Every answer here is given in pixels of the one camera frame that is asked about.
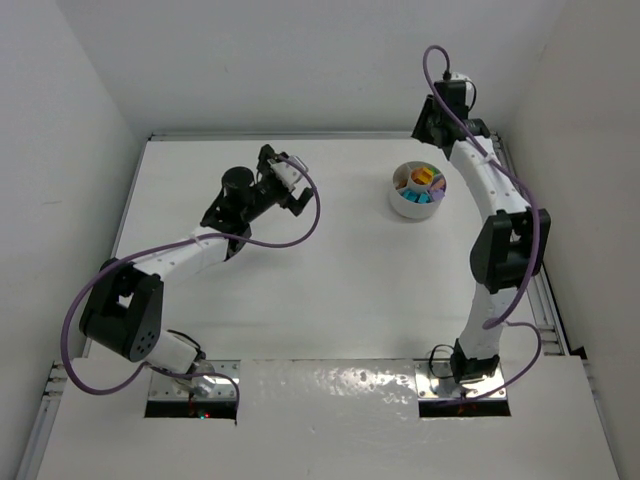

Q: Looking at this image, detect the purple lego plate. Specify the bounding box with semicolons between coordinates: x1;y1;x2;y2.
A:
428;178;446;203

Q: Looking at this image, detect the yellow long lego brick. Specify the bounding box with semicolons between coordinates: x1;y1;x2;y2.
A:
411;167;434;186

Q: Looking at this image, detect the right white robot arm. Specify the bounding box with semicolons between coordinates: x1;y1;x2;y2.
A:
412;78;551;382

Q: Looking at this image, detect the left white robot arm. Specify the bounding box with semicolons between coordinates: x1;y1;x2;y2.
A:
79;145;320;379

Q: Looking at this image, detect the white round divided container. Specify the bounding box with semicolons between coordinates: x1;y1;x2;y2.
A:
389;161;446;221

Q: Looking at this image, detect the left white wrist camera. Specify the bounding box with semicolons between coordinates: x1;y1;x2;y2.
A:
270;155;308;192

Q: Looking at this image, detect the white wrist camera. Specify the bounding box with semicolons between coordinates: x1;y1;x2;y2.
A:
451;72;474;95
270;155;308;192

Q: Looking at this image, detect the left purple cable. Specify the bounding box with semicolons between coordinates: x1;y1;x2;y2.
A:
59;154;322;416

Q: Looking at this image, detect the purple cable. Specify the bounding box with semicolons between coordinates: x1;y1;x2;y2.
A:
59;154;322;416
423;45;544;404

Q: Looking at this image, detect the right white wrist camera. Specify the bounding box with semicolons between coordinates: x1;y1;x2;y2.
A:
451;72;474;95

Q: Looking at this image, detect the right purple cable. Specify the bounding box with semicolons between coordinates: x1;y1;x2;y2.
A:
423;45;544;404

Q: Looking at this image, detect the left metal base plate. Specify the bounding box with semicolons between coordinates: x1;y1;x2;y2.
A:
148;360;240;402

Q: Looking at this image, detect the metal base plate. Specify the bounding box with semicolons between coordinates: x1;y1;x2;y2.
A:
414;358;508;402
148;360;240;402

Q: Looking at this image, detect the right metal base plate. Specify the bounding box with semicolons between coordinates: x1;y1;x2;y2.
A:
414;358;508;402

